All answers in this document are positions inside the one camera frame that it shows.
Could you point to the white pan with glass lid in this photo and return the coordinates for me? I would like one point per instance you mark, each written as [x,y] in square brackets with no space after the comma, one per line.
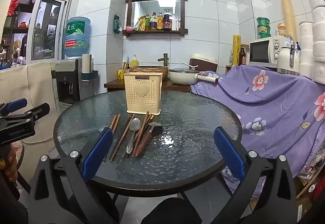
[181,76]

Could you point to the round glass table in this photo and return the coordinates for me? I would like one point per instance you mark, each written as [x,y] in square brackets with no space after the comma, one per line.
[190,137]

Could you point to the stack of green tubs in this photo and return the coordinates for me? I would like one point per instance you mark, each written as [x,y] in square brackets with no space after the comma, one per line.
[263,27]

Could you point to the stack of yellow paper cups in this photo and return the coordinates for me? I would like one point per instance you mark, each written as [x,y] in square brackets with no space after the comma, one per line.
[287,8]

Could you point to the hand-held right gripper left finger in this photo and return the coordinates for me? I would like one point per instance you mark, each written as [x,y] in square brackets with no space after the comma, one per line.
[97,154]

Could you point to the grey water dispenser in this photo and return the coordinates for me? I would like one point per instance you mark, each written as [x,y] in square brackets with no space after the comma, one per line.
[68,81]

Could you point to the brown and white rice cooker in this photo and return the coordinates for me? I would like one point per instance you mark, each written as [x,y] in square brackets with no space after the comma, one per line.
[204,61]

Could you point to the paper cup dispenser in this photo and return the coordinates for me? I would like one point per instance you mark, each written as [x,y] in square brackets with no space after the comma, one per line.
[86,62]

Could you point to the sliding window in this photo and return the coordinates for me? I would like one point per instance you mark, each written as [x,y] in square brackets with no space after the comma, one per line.
[47,28]

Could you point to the stacks of white paper cups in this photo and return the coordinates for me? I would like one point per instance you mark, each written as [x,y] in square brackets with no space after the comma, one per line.
[311,36]

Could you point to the dark wooden wall shelf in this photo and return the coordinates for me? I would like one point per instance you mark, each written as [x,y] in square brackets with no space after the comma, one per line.
[155,31]

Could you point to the white microwave oven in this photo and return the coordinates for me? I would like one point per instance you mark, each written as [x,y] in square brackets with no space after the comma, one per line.
[266,51]

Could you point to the yellow seasoning packet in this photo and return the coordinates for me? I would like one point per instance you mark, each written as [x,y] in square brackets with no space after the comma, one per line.
[141,25]

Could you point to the beige cloth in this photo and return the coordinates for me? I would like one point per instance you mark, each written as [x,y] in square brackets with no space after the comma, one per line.
[38,97]

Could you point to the blue water jug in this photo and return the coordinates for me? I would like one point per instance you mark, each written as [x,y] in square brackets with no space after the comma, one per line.
[77,36]

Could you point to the beige plastic utensil holder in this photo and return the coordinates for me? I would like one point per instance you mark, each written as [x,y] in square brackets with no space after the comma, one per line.
[143,93]

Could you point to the wooden counter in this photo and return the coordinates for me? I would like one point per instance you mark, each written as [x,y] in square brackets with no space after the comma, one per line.
[114,84]

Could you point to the small pink pot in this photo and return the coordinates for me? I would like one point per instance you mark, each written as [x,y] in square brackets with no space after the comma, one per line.
[129,28]

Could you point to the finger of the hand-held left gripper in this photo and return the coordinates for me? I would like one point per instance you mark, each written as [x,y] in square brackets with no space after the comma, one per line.
[16,105]
[38,111]

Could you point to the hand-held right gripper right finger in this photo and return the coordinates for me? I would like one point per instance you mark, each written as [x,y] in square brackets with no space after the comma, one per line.
[228,154]

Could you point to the green glass bottle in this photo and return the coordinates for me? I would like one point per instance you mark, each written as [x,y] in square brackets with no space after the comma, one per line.
[147,22]

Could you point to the large dark sauce bottle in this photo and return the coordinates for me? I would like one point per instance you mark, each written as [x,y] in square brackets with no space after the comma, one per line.
[166,20]

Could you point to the bronze faucet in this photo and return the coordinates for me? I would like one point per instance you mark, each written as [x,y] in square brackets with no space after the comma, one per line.
[164,59]

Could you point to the yellow soap dispenser bottle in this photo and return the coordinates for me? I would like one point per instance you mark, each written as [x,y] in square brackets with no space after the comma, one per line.
[134,61]

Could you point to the red artificial flower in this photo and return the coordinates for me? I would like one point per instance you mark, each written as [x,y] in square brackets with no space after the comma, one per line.
[14,5]

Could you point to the yellow film roll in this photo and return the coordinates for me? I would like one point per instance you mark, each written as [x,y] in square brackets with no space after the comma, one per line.
[236,50]

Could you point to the white electric kettle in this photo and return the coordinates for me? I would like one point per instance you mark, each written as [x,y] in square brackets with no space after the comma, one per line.
[288,59]

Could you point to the brown glass bottle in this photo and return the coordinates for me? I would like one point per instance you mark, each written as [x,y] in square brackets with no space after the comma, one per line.
[242,56]

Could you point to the green packet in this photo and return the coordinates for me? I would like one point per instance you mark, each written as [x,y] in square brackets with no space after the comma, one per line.
[116,24]

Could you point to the wicker basket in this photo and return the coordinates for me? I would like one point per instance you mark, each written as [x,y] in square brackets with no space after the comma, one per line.
[149,71]

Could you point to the person's black trouser leg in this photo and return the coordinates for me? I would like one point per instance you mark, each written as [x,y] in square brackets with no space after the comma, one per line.
[167,210]

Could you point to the metal spoon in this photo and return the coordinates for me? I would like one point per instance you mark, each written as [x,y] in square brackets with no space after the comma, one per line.
[134,126]

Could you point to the purple floral cloth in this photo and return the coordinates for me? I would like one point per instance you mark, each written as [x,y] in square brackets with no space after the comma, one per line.
[279,102]

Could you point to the small white bottle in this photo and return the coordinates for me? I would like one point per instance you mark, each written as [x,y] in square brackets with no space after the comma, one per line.
[175,24]

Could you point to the amber oil bottle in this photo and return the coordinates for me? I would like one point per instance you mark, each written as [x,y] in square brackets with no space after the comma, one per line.
[159,21]

